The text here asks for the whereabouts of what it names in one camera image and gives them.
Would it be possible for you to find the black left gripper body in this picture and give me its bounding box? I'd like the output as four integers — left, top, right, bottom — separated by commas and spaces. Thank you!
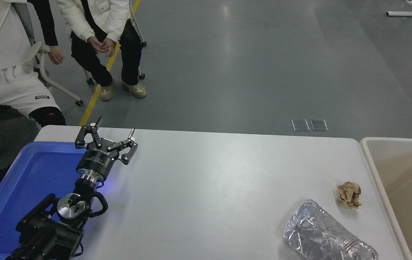
76, 138, 120, 180

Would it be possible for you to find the silver foil tray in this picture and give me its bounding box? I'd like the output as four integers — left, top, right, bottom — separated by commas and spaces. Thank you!
283, 199, 379, 260

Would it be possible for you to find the person's left hand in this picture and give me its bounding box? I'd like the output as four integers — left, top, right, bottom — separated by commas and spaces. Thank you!
48, 46, 64, 65
101, 38, 117, 58

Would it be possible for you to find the person's right hand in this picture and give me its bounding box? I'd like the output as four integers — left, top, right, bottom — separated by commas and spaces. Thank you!
87, 36, 105, 54

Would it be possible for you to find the large pale bin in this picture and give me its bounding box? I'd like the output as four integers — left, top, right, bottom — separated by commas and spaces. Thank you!
360, 137, 412, 260

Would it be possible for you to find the blue plastic tray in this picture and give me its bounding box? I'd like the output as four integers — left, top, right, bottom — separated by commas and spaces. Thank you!
0, 140, 88, 260

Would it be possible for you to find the metal-legged wheeled chair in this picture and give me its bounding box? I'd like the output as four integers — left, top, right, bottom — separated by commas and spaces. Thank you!
83, 0, 147, 85

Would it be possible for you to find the crumpled tan paper ball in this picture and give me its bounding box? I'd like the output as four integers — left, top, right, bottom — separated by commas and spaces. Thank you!
337, 182, 362, 210

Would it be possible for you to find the person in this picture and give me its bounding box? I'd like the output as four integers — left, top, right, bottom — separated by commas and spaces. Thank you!
55, 0, 147, 101
0, 0, 66, 127

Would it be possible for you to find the white wheeled office chair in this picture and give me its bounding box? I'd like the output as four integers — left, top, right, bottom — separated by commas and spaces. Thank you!
13, 0, 84, 106

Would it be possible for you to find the white table base frame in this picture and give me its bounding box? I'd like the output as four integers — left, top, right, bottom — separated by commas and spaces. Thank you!
386, 0, 412, 17

